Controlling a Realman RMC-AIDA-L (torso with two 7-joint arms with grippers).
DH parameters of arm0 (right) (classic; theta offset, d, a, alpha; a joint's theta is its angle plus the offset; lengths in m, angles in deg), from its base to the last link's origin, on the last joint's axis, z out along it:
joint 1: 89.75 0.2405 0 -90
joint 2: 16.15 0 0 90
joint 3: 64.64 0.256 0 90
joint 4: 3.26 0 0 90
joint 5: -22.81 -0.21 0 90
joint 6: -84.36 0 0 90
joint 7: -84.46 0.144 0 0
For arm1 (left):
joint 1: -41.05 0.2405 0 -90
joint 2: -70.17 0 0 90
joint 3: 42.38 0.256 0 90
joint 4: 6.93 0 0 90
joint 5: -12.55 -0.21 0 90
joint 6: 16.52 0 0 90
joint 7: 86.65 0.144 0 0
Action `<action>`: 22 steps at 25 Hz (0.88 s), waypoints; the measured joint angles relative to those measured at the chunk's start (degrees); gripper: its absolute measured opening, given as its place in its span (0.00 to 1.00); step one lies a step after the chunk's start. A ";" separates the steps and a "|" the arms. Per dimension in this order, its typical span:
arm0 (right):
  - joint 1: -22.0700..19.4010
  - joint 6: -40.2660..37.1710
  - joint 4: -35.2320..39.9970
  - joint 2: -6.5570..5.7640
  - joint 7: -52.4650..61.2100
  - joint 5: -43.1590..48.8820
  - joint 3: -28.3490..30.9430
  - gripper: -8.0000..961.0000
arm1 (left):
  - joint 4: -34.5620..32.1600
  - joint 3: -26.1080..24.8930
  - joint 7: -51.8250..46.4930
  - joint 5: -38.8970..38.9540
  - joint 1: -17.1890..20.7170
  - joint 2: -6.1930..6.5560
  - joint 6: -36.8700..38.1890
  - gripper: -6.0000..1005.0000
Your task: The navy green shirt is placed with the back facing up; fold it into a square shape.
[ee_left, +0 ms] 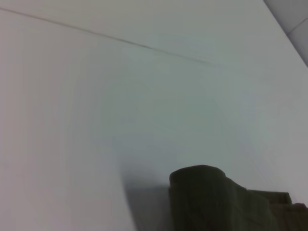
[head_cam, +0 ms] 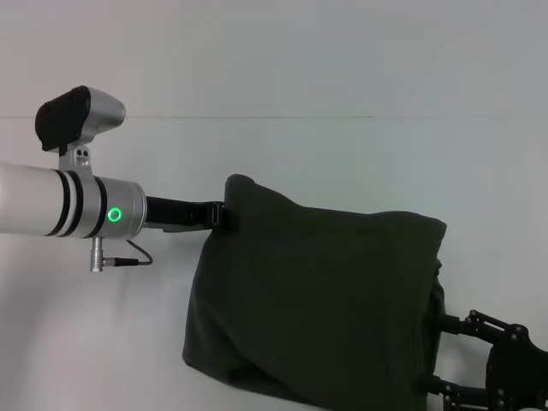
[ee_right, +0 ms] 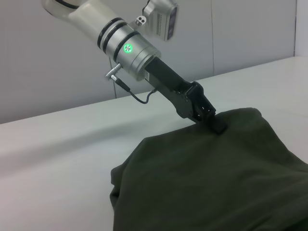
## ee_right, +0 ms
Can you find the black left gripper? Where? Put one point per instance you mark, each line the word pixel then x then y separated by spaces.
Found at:
pixel 178 89

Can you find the dark green t-shirt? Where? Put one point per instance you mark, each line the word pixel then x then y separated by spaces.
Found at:
pixel 211 173

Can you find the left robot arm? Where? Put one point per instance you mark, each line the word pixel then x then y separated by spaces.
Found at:
pixel 103 31

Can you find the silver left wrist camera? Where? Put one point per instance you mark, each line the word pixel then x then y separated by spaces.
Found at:
pixel 160 20

